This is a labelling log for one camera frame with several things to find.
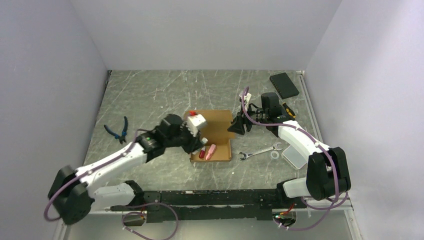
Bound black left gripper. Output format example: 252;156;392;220
165;121;204;154

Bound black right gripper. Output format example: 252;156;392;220
227;103;269;136

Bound brown cardboard paper box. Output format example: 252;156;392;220
184;109;235;164

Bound red small bottle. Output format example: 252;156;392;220
198;147;206;159

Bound pink tube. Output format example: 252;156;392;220
205;144;217;161

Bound clear tape roll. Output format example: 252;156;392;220
270;150;280;160

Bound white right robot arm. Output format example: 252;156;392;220
227;89;352;208

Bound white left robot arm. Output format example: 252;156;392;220
43;112;208;225

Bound black flat box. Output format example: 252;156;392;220
269;72;300;100

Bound silver combination wrench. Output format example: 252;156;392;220
239;142;283;161

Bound yellow black screwdriver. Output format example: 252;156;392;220
282;102;296;121

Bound clear plastic lid case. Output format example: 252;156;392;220
282;146;308;170

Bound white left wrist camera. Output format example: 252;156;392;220
185;111;207;136

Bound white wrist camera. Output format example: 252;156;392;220
239;92;252;110
185;111;207;136

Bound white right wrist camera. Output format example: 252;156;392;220
239;92;252;110

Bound blue handled pliers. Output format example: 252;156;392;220
103;115;129;145

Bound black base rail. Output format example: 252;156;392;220
110;189;306;223

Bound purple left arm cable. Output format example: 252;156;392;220
43;129;181;240

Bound aluminium frame rail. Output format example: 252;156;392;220
52;187;360;240

